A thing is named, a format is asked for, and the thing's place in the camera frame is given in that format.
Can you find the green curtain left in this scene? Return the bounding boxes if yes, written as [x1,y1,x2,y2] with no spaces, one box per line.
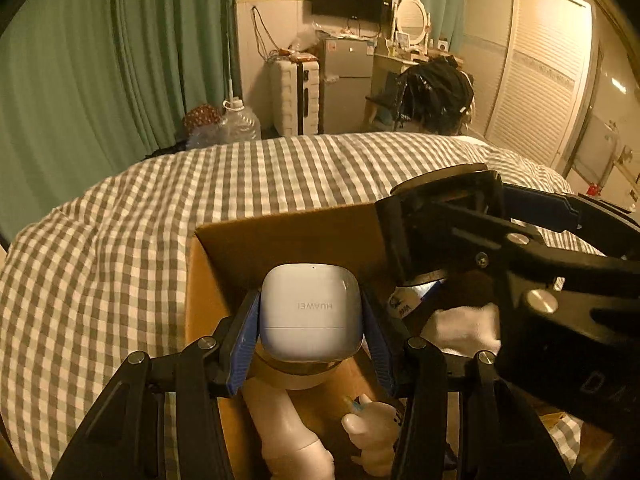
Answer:
[1,0,242,240]

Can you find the white BOP cream tube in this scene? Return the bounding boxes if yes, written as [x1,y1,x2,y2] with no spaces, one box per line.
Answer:
[242,378,335,480]

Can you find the black clothes on chair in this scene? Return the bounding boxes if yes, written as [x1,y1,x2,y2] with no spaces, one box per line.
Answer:
[397,55,474,136]

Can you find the small white blue tube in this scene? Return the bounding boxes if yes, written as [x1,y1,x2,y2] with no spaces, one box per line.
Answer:
[387,280,442,318]

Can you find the grey checkered bed cover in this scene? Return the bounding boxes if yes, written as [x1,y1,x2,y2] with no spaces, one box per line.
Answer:
[1,132,570,479]

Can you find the oval white mirror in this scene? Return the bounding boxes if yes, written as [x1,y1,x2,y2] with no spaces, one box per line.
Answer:
[395,0,431,50]

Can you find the clear water jug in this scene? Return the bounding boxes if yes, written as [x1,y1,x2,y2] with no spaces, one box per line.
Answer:
[222,98,260,143]

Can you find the brown patterned bag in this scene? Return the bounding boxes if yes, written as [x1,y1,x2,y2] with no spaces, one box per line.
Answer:
[182,104,222,150]

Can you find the white louvered wardrobe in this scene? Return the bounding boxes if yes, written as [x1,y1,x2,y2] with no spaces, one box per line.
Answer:
[459,0,593,171]

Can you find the white Huawei earbuds case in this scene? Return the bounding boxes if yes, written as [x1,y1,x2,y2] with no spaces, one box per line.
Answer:
[259,263,363,362]

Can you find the white suitcase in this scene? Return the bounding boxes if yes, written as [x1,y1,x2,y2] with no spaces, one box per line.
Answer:
[270,58,320,138]

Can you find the beige tape roll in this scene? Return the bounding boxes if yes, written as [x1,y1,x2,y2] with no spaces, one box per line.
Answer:
[250,341,367,392]

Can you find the cardboard box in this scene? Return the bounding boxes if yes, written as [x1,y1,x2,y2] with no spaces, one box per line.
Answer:
[184,201,616,480]

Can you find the white dressing table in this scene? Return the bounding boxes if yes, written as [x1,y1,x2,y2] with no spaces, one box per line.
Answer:
[366,49,467,126]

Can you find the white sock in box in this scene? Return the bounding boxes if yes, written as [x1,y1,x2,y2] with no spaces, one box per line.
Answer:
[420,302,501,358]

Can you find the silver mini fridge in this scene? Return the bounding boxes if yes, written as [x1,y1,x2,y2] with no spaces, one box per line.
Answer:
[319,37,373,134]

